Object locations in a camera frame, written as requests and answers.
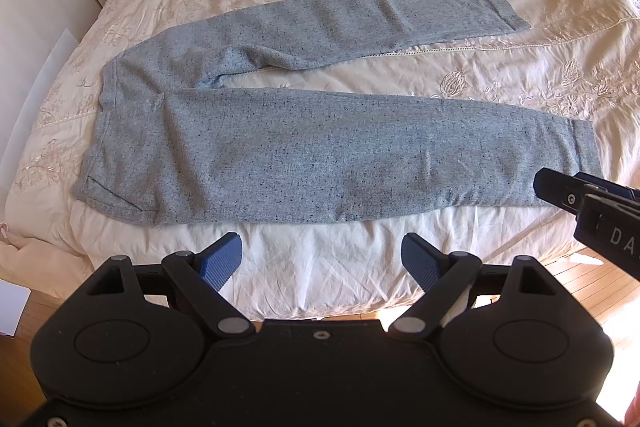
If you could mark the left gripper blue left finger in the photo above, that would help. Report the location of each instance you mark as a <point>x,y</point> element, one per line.
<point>217,263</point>

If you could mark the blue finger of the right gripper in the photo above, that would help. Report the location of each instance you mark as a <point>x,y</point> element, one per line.
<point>610,187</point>

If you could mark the cream embroidered bedspread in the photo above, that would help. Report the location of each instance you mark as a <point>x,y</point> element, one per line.
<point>577,59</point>

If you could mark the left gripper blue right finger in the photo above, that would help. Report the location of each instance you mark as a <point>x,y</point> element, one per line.
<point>424,262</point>

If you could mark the grey speckled pants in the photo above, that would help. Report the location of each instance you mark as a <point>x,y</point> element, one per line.
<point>174,145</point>

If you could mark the white panel against wall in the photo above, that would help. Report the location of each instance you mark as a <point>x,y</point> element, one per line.
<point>15,130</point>

